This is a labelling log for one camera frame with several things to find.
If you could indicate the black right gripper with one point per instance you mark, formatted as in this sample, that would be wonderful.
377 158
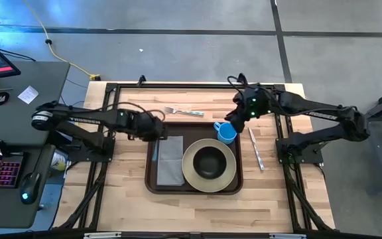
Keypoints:
247 106

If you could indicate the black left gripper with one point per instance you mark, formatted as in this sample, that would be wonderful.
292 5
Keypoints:
148 126

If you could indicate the blue plastic mug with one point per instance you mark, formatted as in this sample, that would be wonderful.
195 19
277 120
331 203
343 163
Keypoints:
225 135

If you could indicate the grey cloth napkin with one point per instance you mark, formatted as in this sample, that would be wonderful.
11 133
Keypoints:
171 159

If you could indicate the brown plastic tray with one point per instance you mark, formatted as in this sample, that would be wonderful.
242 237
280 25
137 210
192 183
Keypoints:
191 131

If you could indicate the dark grey bowl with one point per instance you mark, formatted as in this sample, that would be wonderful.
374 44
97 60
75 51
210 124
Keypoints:
210 162

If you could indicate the cream round plate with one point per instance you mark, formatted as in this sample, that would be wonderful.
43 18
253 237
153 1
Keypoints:
187 166

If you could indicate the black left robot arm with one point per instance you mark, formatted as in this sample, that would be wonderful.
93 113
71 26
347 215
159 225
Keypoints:
85 120

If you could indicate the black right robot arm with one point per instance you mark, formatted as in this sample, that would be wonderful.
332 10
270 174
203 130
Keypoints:
323 114

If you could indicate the white yellow container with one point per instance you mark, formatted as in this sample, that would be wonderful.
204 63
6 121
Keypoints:
58 161

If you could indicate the silver aluminium extrusion bar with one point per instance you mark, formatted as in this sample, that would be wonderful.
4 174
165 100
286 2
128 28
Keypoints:
287 236
101 235

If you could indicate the white sticky note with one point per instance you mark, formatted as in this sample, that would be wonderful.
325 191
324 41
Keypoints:
28 94

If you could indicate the black mouse with blue light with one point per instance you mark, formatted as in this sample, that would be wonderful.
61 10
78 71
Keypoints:
28 189

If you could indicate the dark grey side desk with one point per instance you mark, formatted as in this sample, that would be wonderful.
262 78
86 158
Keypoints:
12 123

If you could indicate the black round disc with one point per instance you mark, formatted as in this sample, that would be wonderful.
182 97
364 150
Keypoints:
0 98

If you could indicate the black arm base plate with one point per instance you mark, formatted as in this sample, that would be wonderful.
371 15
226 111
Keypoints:
310 154
78 156

